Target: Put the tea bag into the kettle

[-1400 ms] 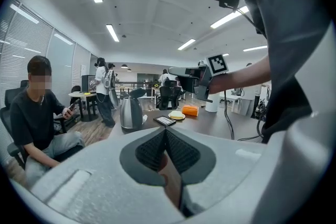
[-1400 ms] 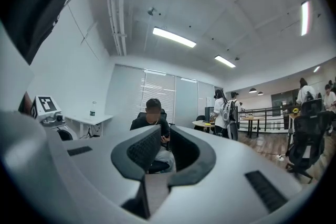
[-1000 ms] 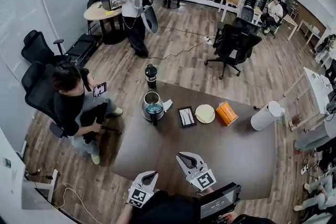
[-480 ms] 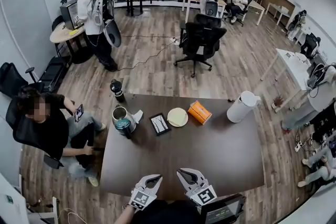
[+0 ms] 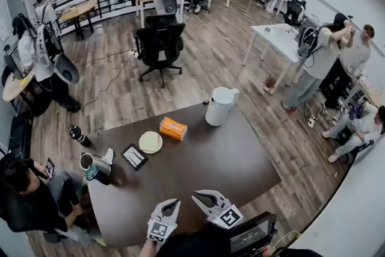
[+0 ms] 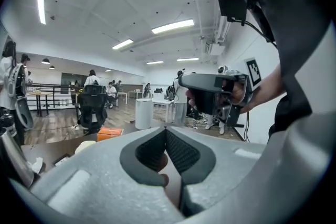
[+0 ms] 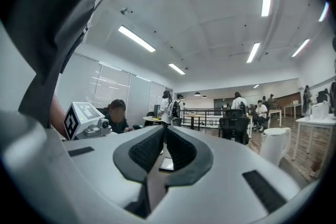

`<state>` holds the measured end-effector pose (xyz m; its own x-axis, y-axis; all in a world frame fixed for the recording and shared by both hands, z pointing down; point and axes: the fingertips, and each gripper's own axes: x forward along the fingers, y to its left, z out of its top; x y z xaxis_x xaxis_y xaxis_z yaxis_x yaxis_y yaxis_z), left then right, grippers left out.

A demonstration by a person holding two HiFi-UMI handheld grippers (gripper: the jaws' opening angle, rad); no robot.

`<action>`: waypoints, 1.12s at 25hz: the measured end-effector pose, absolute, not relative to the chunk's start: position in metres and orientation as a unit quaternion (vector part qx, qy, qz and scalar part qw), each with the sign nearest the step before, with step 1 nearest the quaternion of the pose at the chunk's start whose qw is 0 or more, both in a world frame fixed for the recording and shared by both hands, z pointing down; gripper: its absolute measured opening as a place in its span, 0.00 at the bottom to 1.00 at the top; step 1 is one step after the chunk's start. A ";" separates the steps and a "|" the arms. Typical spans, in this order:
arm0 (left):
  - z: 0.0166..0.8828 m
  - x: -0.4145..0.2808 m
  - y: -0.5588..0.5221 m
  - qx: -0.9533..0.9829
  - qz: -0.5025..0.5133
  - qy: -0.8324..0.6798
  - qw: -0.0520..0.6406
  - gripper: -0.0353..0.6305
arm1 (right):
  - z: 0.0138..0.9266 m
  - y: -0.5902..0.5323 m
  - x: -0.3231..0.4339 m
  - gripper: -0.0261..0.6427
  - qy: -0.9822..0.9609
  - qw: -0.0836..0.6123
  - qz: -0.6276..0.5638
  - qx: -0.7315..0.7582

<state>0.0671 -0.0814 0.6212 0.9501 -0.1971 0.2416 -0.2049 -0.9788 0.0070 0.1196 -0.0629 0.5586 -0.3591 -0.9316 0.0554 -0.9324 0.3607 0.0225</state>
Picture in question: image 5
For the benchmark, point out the orange tissue box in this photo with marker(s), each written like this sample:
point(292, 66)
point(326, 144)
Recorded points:
point(173, 128)

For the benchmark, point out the yellow cloth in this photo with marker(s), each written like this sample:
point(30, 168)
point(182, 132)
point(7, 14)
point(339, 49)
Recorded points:
point(26, 81)

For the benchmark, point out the person's black clothing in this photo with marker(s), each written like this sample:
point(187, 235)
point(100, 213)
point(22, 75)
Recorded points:
point(210, 240)

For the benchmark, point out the black walking pad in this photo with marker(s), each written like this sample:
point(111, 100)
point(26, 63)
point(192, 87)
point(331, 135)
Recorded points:
point(19, 138)

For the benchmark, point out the white round plate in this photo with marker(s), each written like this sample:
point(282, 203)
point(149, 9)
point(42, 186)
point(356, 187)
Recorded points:
point(158, 148)

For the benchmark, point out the white electric kettle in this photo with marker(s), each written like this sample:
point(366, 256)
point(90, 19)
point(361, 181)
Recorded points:
point(218, 108)

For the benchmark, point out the round wooden table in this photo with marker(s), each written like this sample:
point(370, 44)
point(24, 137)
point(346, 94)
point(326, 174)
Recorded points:
point(78, 9)
point(15, 88)

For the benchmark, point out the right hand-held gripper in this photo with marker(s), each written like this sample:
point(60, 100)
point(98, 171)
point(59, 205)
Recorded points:
point(227, 216)

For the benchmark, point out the small potted plant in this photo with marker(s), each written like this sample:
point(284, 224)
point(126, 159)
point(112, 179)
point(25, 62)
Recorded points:
point(269, 82)

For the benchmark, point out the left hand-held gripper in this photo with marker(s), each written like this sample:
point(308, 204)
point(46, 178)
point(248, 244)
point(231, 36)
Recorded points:
point(161, 230)

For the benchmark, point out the person's left forearm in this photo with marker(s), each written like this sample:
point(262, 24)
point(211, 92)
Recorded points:
point(147, 248)

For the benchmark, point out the black chest-mounted monitor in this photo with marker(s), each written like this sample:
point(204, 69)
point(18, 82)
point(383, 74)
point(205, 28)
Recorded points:
point(251, 234)

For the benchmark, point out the black water bottle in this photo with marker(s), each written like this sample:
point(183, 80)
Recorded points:
point(78, 135)

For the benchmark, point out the pale bread slice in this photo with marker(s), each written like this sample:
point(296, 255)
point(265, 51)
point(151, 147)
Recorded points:
point(149, 141)

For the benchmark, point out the black-framed display box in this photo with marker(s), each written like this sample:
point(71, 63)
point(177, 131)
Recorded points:
point(13, 61)

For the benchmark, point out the white power strip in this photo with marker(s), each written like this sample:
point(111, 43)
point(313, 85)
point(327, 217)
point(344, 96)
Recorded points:
point(311, 122)
point(133, 54)

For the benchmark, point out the black picture frame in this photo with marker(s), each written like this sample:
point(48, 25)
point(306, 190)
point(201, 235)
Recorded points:
point(134, 157)

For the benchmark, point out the white storage basket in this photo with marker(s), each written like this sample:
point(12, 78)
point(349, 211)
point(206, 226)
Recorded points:
point(285, 29)

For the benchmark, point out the crumpled white tissue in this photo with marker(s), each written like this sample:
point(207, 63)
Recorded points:
point(109, 156)

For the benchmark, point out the black smartphone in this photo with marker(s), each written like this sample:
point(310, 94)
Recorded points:
point(50, 168)

